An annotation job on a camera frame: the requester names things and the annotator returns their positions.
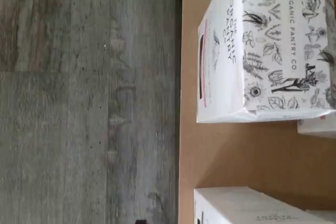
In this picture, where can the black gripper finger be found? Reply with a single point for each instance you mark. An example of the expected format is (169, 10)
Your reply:
(141, 222)

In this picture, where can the white box green strip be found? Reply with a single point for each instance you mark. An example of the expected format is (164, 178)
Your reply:
(236, 208)

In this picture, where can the white box pink strip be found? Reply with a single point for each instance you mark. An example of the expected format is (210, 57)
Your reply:
(262, 51)
(317, 128)

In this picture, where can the black metal shelf frame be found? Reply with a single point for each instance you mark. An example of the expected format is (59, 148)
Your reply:
(179, 51)

